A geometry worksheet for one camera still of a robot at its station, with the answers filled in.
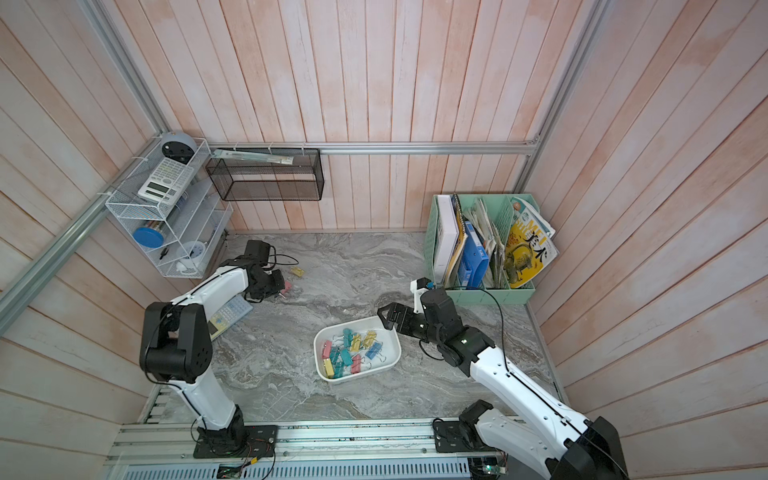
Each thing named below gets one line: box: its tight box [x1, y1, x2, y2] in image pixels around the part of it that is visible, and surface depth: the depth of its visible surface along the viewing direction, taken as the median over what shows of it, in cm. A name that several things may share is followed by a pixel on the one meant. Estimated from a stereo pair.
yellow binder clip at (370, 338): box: [364, 330, 378, 348], surface depth 90 cm
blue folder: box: [458, 221, 489, 289], surface depth 89 cm
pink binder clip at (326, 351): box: [322, 340, 333, 359], surface depth 89 cm
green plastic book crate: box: [424, 194, 540, 305], surface depth 94 cm
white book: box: [436, 194, 459, 281], surface depth 92 cm
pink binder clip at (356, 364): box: [351, 354, 361, 374], surface depth 87 cm
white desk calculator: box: [137, 157, 195, 206], surface depth 78 cm
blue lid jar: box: [132, 227, 164, 248], surface depth 78 cm
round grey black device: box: [159, 132, 198, 165], surface depth 83 cm
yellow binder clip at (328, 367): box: [323, 358, 335, 378], surface depth 85 cm
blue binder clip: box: [365, 342, 383, 360], surface depth 90 cm
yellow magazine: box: [505, 197, 560, 289], surface depth 93 cm
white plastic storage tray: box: [313, 316, 401, 382], surface depth 89 cm
